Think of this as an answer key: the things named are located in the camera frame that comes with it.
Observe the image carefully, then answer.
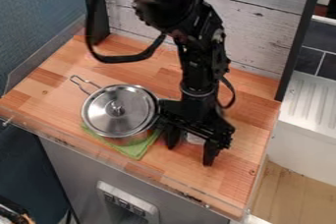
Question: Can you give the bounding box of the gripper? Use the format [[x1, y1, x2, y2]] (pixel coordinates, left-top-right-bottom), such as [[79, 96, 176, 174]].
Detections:
[[154, 93, 238, 167]]

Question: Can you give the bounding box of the green cloth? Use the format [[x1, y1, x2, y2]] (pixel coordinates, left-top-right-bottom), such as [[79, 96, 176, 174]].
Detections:
[[80, 121, 164, 161]]

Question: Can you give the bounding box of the silver pot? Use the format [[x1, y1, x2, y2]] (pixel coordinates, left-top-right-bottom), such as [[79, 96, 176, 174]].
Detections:
[[68, 74, 163, 146]]

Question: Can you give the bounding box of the silver lid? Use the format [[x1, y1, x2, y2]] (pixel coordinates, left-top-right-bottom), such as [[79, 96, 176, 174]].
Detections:
[[80, 84, 159, 139]]

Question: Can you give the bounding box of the black cable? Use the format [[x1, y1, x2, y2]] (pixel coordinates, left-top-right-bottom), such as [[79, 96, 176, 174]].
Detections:
[[84, 11, 168, 65]]

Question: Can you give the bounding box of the black frame bar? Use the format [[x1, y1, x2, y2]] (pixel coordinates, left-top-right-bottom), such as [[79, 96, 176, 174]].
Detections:
[[272, 0, 330, 103]]

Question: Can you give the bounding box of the black post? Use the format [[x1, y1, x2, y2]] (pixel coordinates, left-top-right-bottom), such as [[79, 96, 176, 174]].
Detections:
[[80, 0, 112, 46]]

